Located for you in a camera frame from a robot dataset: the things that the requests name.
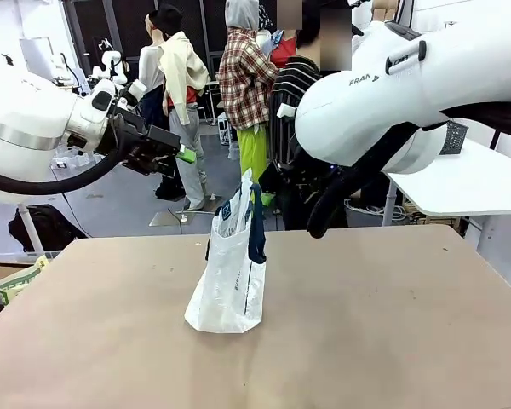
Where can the grey wall board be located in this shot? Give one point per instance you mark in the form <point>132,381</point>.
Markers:
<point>36,57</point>

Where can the person in striped shirt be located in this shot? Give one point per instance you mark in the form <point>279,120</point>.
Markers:
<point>289,81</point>

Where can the white stand pole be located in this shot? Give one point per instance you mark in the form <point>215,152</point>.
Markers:
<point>30,228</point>

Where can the small white background robot arm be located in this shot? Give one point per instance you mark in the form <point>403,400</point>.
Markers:
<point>108,64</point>

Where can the mannequin white top dark trousers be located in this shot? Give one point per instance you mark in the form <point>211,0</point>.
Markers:
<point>150,68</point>

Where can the mannequin plaid shirt grey hood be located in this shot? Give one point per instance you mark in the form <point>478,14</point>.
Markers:
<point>242,85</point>

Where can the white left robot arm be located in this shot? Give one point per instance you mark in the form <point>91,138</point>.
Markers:
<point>21,123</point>

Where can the white side table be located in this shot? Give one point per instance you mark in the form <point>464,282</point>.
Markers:
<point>460,183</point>

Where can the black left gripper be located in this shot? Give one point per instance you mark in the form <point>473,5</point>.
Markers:
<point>153,147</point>

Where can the green printed cardboard carton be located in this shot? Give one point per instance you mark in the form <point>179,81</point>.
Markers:
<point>19,279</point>

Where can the mannequin red shirt blue jacket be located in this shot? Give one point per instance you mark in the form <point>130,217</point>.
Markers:
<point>283,47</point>

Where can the mannequin beige jacket black hat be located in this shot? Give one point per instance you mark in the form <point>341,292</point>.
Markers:
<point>183,85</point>

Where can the white translucent shopping bag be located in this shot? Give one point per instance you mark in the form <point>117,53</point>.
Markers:
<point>225,281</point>

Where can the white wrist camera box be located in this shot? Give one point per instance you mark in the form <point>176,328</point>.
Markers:
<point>138,90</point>

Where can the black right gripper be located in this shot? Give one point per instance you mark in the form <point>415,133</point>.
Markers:
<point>277,176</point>

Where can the black backpack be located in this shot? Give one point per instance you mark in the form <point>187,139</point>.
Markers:
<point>42,228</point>

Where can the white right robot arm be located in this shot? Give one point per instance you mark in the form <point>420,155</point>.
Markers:
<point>409,85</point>

